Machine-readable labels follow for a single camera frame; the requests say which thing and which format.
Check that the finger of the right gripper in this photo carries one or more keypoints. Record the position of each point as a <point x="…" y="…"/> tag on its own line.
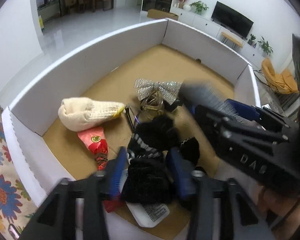
<point x="263" y="116"/>
<point x="210" y="117"/>

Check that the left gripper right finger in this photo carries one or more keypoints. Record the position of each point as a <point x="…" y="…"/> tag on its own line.
<point x="219" y="209"/>

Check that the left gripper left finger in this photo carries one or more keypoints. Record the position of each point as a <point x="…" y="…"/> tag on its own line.
<point x="56" y="216"/>

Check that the rhinestone bow hair claw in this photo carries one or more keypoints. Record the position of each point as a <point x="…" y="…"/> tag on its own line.
<point x="157" y="97"/>

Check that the black scrunchie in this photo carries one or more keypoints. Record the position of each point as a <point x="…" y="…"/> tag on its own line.
<point x="148" y="182"/>

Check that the white lotion bottle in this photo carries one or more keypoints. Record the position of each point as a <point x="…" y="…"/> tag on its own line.
<point x="148" y="216"/>

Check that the red candy wrapper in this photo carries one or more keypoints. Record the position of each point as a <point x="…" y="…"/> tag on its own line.
<point x="95" y="141"/>

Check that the cream knitted glove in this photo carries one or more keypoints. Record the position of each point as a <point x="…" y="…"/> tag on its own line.
<point x="80" y="114"/>

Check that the clear reading glasses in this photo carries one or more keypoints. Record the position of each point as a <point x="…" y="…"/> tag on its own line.
<point x="133" y="117"/>

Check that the person's right hand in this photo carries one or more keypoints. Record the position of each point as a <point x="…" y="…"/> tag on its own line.
<point x="287" y="208"/>

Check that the floral cushion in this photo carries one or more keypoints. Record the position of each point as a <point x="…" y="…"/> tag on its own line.
<point x="16" y="206"/>

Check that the orange lounge chair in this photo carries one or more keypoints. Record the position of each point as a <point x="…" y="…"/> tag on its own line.
<point x="283" y="83"/>

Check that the white tv cabinet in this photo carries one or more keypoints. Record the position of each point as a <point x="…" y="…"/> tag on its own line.
<point x="253" y="55"/>

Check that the potted plant right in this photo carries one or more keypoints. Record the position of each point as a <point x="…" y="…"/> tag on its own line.
<point x="266" y="49"/>

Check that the wooden bench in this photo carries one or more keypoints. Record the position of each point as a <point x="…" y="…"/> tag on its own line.
<point x="235" y="43"/>

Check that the small potted plant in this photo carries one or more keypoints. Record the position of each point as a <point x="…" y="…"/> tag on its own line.
<point x="252" y="39"/>

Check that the white cardboard bin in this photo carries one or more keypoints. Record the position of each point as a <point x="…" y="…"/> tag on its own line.
<point x="35" y="108"/>

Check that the black television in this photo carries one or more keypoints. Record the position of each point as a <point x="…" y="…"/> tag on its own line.
<point x="231" y="19"/>

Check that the green potted plant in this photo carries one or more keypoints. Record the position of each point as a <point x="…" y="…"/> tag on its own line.
<point x="199" y="7"/>

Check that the cardboard box on floor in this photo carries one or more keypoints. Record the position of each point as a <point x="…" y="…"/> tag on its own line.
<point x="159" y="14"/>

